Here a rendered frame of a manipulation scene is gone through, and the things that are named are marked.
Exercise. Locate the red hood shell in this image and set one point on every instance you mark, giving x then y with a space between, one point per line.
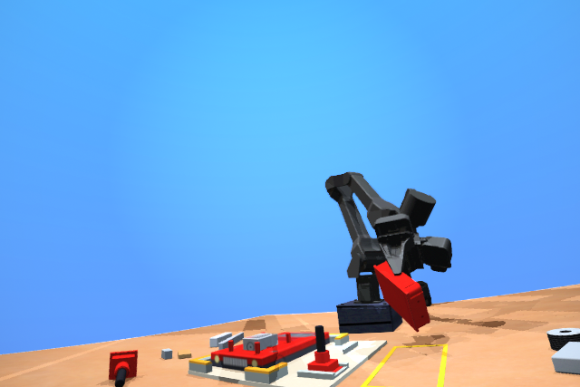
404 295

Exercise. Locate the yellow rectangular frame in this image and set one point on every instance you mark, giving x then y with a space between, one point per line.
441 377

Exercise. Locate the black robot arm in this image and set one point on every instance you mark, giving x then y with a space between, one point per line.
435 252

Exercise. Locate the black toy tyre with white hub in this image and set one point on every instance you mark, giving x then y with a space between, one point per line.
560 337

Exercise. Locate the small tan block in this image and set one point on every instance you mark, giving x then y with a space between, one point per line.
184 354

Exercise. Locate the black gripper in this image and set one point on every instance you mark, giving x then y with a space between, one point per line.
396 241

